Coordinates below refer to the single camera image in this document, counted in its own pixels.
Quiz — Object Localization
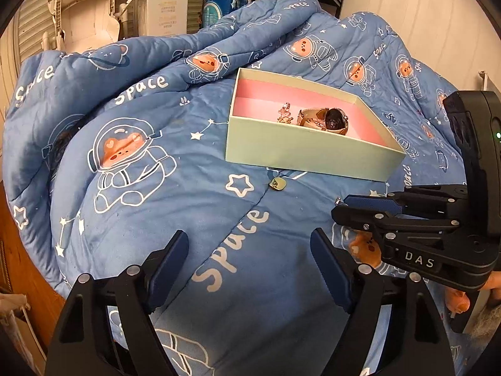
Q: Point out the gold snowflake brooch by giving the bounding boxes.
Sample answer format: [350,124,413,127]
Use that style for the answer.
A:
[277,102,294,124]

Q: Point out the mint box pink lining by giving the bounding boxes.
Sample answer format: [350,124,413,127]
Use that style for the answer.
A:
[225,68,405,182]

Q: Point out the blue tissue pack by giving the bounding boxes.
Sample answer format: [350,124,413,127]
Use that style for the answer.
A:
[202,0,252,27]

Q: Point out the right hand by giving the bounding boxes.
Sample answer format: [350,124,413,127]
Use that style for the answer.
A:
[443,269,501,316]

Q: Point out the gold leaf earring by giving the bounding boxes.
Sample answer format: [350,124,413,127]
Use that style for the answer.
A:
[268,177,287,191]

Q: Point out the beige strap wrist watch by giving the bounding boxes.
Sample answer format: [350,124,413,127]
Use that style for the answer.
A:
[296,108,349,136]

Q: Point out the tall white cardboard box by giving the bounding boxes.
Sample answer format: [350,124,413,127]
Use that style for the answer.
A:
[144,0,188,37]

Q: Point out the white baby high chair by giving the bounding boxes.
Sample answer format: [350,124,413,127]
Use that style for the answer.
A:
[41,0,121,53]

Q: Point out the louvered wardrobe doors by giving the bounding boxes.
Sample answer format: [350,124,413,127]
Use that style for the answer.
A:
[15,0,208,67]

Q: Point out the blue space print quilt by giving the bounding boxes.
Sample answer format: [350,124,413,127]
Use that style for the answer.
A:
[3,0,465,375]

